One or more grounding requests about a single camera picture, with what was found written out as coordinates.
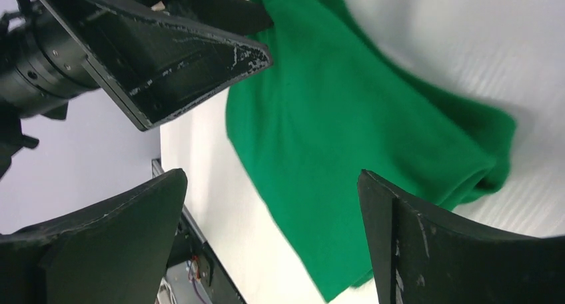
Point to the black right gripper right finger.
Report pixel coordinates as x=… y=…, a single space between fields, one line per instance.
x=421 y=253

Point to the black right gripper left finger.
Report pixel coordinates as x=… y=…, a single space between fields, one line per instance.
x=114 y=251

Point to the green t shirt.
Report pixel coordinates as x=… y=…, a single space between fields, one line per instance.
x=330 y=106

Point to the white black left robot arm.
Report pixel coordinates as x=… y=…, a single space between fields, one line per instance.
x=40 y=74

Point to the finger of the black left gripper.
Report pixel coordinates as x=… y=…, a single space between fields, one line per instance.
x=241 y=17
x=155 y=66

